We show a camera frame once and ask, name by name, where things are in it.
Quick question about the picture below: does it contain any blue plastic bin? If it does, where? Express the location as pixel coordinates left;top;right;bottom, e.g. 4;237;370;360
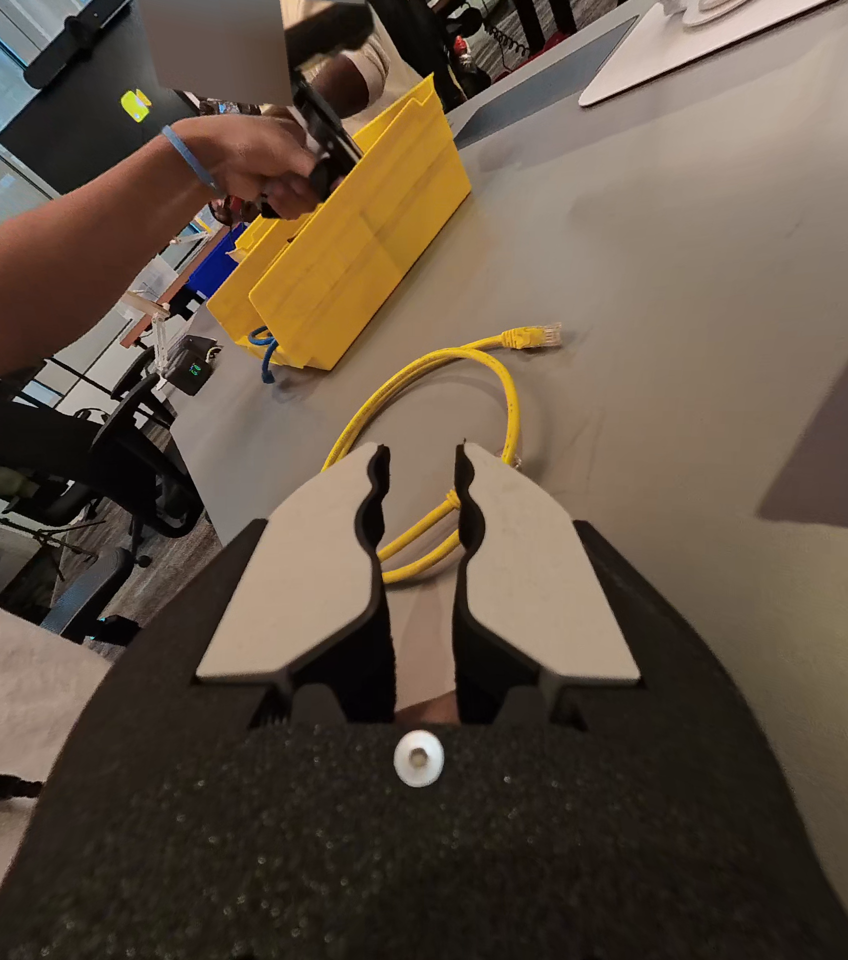
186;223;251;303

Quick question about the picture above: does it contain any person's left forearm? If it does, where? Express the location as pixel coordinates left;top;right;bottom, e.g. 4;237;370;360
0;123;224;400

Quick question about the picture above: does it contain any blue wristband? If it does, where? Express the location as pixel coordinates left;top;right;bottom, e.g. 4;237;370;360
160;123;220;193

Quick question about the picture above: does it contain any blue ethernet cable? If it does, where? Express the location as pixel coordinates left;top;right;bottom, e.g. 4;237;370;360
247;324;280;385

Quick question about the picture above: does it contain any yellow ethernet cable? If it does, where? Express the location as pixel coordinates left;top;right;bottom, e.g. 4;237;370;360
321;322;565;586

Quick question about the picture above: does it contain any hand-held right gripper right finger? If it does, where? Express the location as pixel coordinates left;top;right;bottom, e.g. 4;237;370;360
454;442;643;724

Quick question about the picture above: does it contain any white tablet stand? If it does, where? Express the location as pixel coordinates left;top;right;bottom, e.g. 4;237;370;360
577;0;839;108

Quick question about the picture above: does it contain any black display screen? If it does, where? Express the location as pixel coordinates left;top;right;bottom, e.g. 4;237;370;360
0;0;204;198

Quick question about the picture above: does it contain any black device green display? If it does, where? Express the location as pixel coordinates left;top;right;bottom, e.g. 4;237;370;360
167;333;220;396

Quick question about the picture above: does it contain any black office chair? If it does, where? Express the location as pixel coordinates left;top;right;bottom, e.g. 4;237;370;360
0;371;205;543

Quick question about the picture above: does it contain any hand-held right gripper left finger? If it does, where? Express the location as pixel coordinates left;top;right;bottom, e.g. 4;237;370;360
195;442;399;724

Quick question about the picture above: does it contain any person's left hand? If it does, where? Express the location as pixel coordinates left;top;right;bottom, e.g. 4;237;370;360
195;114;329;221

